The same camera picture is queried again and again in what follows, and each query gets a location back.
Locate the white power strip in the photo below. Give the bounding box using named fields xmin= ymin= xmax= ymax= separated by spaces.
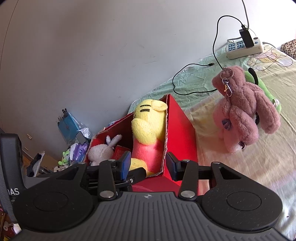
xmin=225 ymin=37 xmax=263 ymax=60

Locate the patterned brown blanket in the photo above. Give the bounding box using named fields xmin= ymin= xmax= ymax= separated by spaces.
xmin=280 ymin=39 xmax=296 ymax=60

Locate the black charger adapter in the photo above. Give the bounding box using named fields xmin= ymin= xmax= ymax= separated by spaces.
xmin=239 ymin=25 xmax=254 ymax=48

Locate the blue plastic bag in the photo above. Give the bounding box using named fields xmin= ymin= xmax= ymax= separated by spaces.
xmin=57 ymin=108 xmax=91 ymax=146

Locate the yellow tiger plush toy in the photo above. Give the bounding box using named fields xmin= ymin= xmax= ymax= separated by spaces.
xmin=130 ymin=99 xmax=168 ymax=176

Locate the red cardboard box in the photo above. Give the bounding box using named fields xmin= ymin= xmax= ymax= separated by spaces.
xmin=85 ymin=94 xmax=197 ymax=193

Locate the white plush bunny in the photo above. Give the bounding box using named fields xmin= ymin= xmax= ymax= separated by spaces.
xmin=87 ymin=135 xmax=122 ymax=166

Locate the green bean plush toy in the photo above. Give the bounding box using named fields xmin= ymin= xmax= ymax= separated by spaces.
xmin=245 ymin=67 xmax=281 ymax=114

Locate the grey power cord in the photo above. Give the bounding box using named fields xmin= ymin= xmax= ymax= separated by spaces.
xmin=226 ymin=0 xmax=278 ymax=50

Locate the green cartoon bed sheet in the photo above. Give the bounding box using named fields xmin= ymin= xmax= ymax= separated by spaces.
xmin=127 ymin=43 xmax=296 ymax=240

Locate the pink plush bear keychain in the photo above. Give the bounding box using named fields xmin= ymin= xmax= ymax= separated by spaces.
xmin=212 ymin=66 xmax=280 ymax=153

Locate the small green figurine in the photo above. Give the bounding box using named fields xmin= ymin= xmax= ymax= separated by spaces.
xmin=58 ymin=149 xmax=70 ymax=166

